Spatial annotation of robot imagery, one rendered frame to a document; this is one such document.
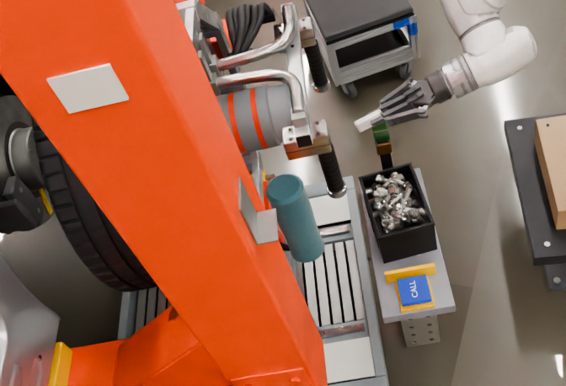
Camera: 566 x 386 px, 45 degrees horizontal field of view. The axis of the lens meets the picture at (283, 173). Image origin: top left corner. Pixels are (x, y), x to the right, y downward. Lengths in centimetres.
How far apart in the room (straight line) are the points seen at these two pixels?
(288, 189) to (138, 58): 86
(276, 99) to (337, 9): 120
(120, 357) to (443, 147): 147
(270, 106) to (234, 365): 55
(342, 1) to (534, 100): 81
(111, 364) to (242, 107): 61
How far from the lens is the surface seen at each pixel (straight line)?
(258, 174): 174
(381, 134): 171
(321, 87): 169
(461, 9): 164
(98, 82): 74
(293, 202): 152
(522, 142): 213
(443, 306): 164
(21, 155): 168
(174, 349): 131
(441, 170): 245
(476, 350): 209
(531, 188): 202
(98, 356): 154
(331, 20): 260
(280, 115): 147
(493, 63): 161
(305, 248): 166
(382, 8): 260
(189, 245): 96
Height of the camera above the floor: 189
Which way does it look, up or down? 48 degrees down
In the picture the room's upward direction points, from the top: 21 degrees counter-clockwise
